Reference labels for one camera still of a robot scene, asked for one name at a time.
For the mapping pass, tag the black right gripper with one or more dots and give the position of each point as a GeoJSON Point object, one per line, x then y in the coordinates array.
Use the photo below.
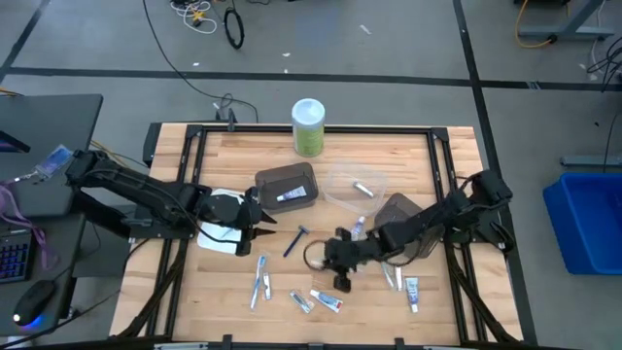
{"type": "Point", "coordinates": [350, 253]}

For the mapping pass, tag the small clear packet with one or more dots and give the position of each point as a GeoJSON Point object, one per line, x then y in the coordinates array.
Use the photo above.
{"type": "Point", "coordinates": [358, 227]}

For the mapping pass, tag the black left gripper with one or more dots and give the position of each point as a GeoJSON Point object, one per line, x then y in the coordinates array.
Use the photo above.
{"type": "Point", "coordinates": [231, 209]}

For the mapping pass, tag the blue disposable razor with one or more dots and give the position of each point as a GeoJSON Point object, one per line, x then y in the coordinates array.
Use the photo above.
{"type": "Point", "coordinates": [294, 243]}

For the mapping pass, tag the white plastic bin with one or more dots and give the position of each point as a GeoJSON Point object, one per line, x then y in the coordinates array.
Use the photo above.
{"type": "Point", "coordinates": [216, 240]}

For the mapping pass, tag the black computer mouse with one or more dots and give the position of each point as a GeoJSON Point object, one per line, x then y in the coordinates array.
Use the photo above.
{"type": "Point", "coordinates": [33, 301]}

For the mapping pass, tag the white red-blue toothpaste tube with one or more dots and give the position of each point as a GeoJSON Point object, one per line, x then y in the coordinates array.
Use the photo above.
{"type": "Point", "coordinates": [326, 300]}

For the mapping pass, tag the green toothbrush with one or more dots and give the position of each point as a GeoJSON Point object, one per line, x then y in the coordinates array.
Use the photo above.
{"type": "Point", "coordinates": [388, 275]}

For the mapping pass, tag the white tube with blue print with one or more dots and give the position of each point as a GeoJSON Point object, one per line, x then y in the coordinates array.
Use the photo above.
{"type": "Point", "coordinates": [412, 294]}

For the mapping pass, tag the white tube with purple print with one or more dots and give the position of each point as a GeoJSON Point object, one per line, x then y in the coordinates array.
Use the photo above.
{"type": "Point", "coordinates": [291, 194]}

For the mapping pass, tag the blue storage bin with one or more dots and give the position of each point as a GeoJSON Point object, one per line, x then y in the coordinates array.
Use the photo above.
{"type": "Point", "coordinates": [588, 223]}

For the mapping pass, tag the blue toothbrush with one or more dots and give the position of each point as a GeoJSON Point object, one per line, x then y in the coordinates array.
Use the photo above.
{"type": "Point", "coordinates": [257, 282]}

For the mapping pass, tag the silver toiletry tube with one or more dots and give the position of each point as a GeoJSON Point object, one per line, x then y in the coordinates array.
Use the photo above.
{"type": "Point", "coordinates": [363, 189]}

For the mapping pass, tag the smoke grey plastic bin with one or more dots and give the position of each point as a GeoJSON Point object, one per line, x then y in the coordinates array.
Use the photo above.
{"type": "Point", "coordinates": [396, 209]}
{"type": "Point", "coordinates": [272, 182]}

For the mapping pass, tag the clear toiletry packet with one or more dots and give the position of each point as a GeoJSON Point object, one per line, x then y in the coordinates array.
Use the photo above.
{"type": "Point", "coordinates": [399, 278]}

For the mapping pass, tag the black backlit keyboard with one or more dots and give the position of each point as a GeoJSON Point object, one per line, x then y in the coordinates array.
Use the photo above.
{"type": "Point", "coordinates": [13, 255]}

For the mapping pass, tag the small tube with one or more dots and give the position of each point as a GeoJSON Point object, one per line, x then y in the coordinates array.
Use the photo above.
{"type": "Point", "coordinates": [301, 301]}

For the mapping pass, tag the grey table base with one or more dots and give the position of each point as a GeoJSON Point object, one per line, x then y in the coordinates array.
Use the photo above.
{"type": "Point", "coordinates": [563, 31]}

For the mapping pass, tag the black table frame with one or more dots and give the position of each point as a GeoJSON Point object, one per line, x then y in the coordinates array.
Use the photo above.
{"type": "Point", "coordinates": [316, 129]}

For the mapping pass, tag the green wipes canister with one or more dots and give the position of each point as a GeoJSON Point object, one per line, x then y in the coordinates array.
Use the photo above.
{"type": "Point", "coordinates": [308, 136]}

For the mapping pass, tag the clear badge holder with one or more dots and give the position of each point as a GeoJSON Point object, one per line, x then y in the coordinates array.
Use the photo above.
{"type": "Point", "coordinates": [54, 159]}

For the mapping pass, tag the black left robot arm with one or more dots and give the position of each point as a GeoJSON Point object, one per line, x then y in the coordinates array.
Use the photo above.
{"type": "Point", "coordinates": [146, 189]}

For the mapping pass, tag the clear plastic bin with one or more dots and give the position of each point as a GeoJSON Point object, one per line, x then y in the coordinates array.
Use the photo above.
{"type": "Point", "coordinates": [340, 194]}

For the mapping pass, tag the dark grey desk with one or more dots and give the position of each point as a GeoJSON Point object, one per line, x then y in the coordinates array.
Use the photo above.
{"type": "Point", "coordinates": [48, 116]}

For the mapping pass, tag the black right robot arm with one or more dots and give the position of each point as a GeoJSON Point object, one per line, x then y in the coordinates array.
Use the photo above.
{"type": "Point", "coordinates": [437, 214]}

